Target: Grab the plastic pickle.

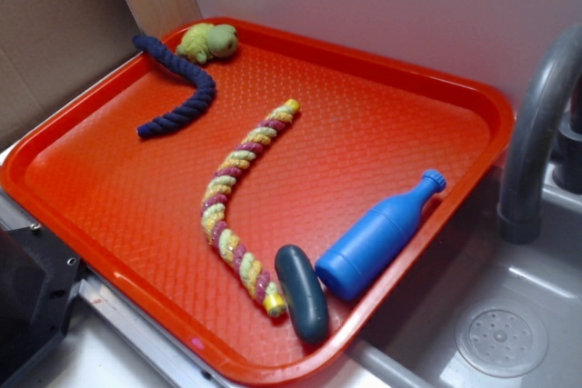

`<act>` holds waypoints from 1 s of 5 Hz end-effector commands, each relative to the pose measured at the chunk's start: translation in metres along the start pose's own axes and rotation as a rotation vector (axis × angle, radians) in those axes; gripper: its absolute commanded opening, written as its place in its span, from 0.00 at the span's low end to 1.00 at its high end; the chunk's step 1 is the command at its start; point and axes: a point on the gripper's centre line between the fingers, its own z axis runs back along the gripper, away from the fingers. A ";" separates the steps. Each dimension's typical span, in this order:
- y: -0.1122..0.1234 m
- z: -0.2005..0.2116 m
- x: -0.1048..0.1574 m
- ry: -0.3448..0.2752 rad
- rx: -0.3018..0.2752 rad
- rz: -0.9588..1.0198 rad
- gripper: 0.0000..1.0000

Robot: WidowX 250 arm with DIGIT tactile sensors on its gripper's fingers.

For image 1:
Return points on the dark green plastic pickle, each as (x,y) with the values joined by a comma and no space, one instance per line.
(304,295)

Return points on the grey toy faucet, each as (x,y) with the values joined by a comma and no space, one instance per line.
(532,143)

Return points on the blue plastic bottle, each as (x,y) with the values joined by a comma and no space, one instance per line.
(361,254)

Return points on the brown cardboard box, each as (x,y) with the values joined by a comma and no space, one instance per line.
(52,50)

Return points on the grey toy sink basin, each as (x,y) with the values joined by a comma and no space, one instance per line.
(410,340)

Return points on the red plastic tray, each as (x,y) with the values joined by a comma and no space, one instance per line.
(367,128)

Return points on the navy blue rope toy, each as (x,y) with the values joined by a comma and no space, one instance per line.
(193,107)

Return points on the dark faucet handle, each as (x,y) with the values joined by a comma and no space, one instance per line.
(567,172)

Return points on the green plush turtle toy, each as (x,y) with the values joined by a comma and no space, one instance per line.
(204,42)

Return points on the black metal bracket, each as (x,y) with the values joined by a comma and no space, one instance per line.
(39,282)

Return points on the multicolour braided rope toy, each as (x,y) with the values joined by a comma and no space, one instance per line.
(249,271)

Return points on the grey sink drain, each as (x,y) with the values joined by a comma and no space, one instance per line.
(501,338)

